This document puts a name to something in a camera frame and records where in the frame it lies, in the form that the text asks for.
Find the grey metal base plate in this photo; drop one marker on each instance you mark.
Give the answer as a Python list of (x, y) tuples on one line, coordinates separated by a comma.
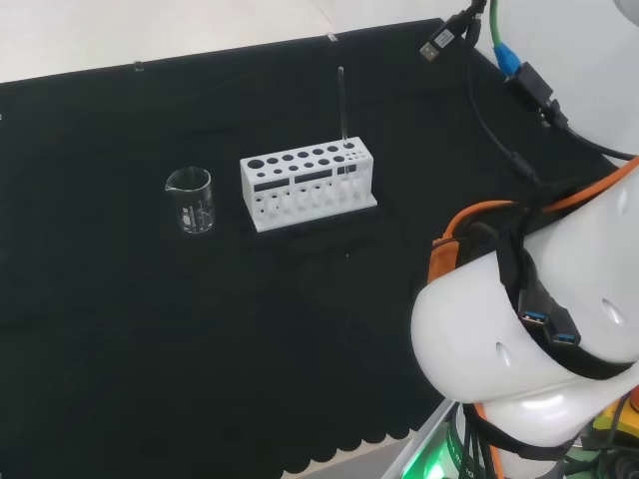
[(409, 459)]

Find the white test tube rack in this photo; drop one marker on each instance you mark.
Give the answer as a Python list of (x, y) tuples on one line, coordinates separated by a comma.
[(249, 192)]

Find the clear glass rod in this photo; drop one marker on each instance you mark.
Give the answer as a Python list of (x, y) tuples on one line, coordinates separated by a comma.
[(343, 105)]

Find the yellow stop button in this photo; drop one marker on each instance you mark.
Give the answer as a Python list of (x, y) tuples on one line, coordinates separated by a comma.
[(611, 421)]

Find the small clear glass beaker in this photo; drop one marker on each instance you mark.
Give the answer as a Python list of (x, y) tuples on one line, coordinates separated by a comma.
[(197, 214)]

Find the black hub with blue ports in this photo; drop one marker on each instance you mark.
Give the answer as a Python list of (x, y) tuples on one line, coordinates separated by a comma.
[(549, 309)]

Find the black adapter box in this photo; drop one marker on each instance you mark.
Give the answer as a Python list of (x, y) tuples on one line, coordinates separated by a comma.
[(534, 82)]

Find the black bench cloth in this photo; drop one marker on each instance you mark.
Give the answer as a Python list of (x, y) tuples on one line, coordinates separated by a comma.
[(150, 299)]

